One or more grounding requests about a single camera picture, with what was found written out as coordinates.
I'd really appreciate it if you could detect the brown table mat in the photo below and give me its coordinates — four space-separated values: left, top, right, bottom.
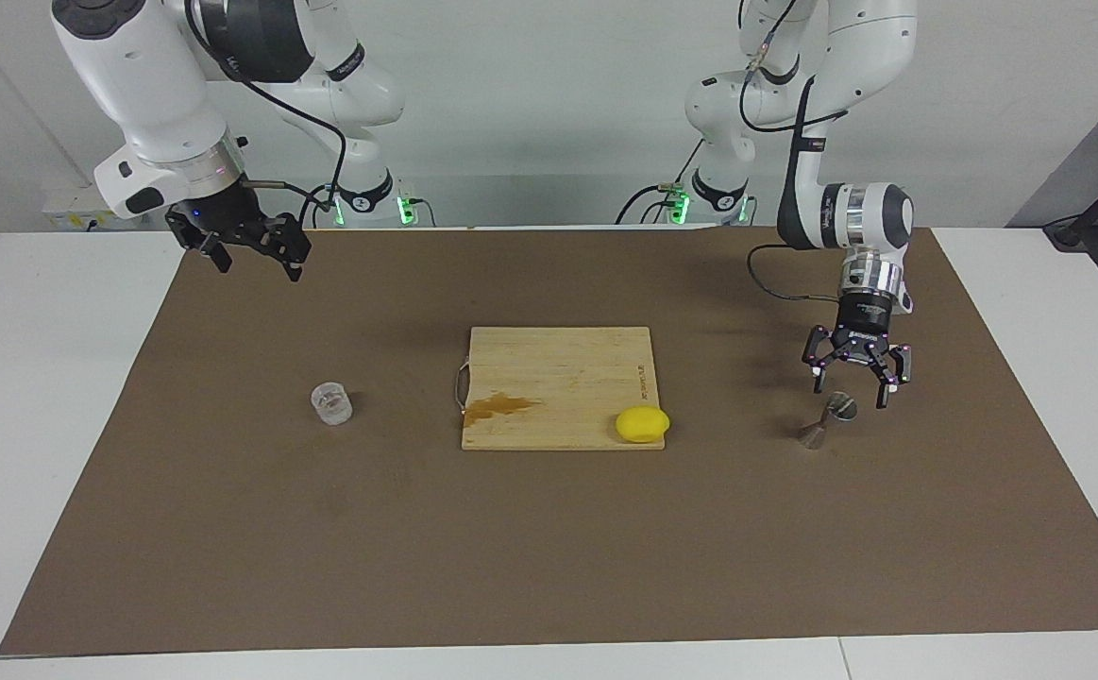
0 227 1098 655

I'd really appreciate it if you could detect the white socket box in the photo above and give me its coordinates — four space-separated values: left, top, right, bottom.
42 184 148 230

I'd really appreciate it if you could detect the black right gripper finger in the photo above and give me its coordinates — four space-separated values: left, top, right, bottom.
263 214 313 283
167 210 232 275

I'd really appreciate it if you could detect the yellow lemon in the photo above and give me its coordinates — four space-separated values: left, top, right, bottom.
616 406 671 444

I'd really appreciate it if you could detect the steel double jigger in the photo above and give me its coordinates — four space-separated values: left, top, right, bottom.
798 393 858 451

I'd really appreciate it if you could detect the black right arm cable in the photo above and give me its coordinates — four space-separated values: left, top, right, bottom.
185 0 349 229

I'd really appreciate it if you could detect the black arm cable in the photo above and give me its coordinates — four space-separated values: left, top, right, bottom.
185 0 349 229
739 0 852 303

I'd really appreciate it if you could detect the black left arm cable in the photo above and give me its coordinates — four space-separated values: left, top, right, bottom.
739 0 852 303

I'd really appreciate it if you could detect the black base cable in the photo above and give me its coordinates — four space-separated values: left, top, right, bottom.
617 142 705 225

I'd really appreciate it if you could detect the small clear glass cup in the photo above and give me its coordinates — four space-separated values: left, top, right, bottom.
311 382 354 426

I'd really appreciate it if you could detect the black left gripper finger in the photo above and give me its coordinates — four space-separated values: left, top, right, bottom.
874 343 914 410
802 326 840 394

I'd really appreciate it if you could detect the wooden cutting board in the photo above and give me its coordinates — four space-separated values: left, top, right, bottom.
455 327 666 451

